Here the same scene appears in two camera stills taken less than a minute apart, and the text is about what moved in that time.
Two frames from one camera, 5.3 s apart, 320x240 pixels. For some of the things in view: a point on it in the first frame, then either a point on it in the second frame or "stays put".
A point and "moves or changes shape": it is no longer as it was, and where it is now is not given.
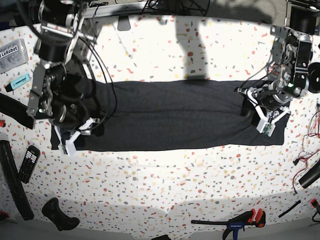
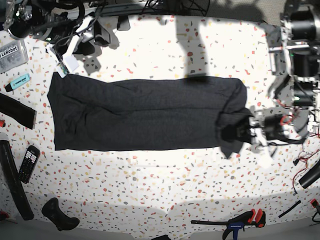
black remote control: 29,162 stays put
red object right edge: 314,202 stays put
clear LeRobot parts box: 13,54 stays put
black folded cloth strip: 12,107 stays put
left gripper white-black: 68,147 -> 80,44
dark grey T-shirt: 169,115 moves or changes shape
